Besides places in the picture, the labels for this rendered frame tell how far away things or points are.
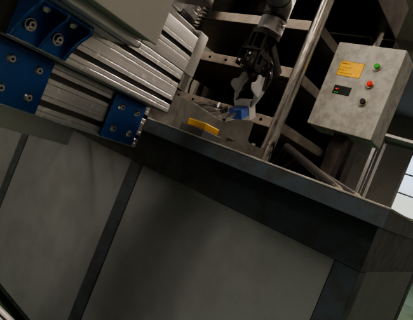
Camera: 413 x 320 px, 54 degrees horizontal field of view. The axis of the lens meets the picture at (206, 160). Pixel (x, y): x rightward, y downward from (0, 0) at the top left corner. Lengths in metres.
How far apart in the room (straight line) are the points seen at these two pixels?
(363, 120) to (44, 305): 1.39
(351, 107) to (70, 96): 1.37
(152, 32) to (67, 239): 0.91
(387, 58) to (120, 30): 1.48
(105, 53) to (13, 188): 1.08
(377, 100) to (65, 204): 1.29
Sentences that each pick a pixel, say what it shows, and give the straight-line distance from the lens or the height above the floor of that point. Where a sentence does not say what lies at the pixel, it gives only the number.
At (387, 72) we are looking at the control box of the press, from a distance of 1.88.
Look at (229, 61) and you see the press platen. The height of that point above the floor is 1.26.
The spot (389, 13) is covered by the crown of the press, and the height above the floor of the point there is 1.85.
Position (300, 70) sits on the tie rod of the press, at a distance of 1.87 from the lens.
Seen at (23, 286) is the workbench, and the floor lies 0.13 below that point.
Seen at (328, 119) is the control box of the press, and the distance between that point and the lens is 1.87.
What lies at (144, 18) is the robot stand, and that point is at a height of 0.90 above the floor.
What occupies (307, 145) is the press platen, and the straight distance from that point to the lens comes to 2.24.
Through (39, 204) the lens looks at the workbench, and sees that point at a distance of 1.51.
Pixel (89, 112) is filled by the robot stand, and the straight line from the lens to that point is 0.74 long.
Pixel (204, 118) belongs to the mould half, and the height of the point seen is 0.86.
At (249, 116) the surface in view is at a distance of 1.17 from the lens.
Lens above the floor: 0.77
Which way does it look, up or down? 1 degrees down
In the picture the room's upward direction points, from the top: 22 degrees clockwise
